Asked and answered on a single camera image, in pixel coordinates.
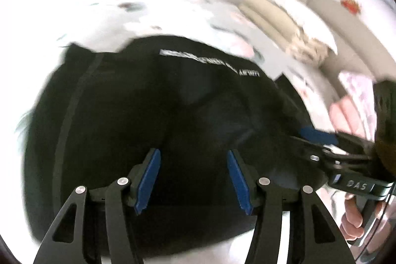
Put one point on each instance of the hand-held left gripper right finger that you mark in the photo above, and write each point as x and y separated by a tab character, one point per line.
239	180

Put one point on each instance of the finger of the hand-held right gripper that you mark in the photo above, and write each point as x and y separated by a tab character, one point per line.
309	151
318	135

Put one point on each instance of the dark fuzzy cloth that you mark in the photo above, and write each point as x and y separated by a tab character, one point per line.
385	128

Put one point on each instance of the person's right hand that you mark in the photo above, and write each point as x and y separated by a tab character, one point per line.
352	217

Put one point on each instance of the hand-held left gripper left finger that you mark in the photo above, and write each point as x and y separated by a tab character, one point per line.
148	180

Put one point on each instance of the black hooded jacket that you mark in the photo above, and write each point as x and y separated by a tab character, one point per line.
154	97

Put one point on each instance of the red plush wall ornament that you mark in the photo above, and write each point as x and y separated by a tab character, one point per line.
352	5

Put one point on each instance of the beige padded headboard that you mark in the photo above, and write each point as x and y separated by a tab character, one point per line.
355	38

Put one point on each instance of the folded pink floral blanket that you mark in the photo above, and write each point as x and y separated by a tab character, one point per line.
355	87

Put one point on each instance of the white lace pillow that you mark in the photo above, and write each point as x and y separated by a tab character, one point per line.
304	18

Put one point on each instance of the folded beige quilt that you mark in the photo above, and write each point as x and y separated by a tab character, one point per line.
269	15

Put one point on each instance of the folded plain pink blanket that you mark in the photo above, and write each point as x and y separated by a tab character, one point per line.
346	115

